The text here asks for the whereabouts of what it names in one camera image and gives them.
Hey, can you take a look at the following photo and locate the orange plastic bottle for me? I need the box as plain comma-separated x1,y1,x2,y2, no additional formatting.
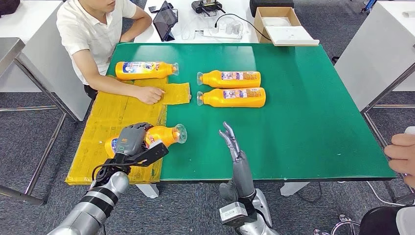
104,123,188,159
115,61,180,81
196,70,262,89
196,87,267,108

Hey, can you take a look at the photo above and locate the blue metal frame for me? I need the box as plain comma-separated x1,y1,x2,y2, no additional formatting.
361,0,378,14

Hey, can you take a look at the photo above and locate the black case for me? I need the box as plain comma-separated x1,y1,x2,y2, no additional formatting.
249,0,295,19

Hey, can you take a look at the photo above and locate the white power strip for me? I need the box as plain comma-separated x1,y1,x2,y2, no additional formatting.
203,27,243,40

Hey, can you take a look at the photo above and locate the green table mat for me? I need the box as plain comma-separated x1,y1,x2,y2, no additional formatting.
106,43,397,182

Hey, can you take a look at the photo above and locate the black bag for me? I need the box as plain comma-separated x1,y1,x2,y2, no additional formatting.
0,0,21,17

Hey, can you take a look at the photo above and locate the steel table frame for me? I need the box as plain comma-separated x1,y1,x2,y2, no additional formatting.
360,63,415,205

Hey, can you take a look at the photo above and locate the black tablet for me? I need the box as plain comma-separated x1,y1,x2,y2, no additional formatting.
152,0,179,42

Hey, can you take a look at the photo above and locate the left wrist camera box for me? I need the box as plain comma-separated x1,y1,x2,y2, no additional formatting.
129,140,169,167

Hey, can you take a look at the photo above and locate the black chair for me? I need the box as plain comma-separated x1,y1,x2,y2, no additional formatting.
359,206,415,235

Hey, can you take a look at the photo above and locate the black remote controller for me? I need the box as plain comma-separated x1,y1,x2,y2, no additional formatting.
191,0,226,15

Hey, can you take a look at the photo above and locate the person's hand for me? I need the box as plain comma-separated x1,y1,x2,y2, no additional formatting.
384,133,415,189

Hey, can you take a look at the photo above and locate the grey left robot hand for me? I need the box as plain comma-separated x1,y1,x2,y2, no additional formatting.
115,122,153,158

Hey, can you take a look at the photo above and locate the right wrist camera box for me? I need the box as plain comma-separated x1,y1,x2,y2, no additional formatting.
219,201,257,228

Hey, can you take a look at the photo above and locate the black power cable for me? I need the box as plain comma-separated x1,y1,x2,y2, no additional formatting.
214,13,272,42

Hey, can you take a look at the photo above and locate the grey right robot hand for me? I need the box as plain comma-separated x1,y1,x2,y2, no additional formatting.
218,121,256,204

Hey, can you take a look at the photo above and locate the white box lid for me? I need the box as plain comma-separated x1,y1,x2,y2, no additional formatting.
265,25,321,47

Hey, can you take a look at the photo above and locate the white power adapter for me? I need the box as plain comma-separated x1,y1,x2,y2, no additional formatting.
225,22,242,35

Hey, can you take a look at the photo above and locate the chrome chair base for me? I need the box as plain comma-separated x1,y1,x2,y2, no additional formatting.
314,214,361,235

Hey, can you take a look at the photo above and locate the person's right hand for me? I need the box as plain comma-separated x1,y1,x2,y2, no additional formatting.
134,86,166,105

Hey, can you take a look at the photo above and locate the white desk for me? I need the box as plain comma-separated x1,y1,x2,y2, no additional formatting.
134,0,260,44
334,1,415,113
0,0,92,121

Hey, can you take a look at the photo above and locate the steel table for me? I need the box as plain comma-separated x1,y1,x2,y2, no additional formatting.
0,37,78,206

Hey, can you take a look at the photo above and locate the white floor cable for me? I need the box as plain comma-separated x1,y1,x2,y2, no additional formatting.
366,181,415,208

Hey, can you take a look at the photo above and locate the black phone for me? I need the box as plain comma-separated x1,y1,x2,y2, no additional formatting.
148,3,172,13

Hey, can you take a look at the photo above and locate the brown cardboard box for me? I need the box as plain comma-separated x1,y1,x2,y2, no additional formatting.
253,7,302,44

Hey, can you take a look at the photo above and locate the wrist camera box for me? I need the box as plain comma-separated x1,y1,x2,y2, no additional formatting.
129,140,169,167
219,201,257,228

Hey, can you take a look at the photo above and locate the person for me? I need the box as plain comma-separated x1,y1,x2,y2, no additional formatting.
56,0,166,105

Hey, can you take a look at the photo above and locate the yellow taped cardboard sheet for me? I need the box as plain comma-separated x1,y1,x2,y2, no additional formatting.
66,76,192,186

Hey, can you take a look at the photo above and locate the white table foot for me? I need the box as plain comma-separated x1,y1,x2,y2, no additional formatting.
135,184,160,199
280,182,310,197

